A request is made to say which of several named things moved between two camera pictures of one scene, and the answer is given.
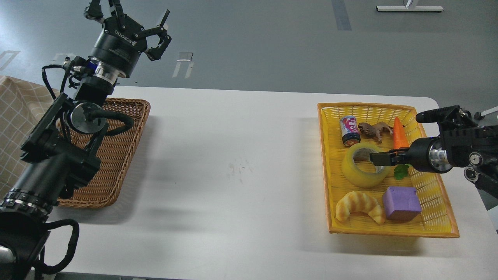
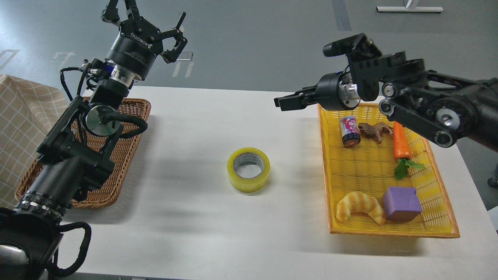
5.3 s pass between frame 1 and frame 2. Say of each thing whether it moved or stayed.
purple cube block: stayed
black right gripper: moved
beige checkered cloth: stayed
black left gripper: moved
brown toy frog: stayed
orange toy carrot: stayed
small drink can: stayed
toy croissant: stayed
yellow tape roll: moved
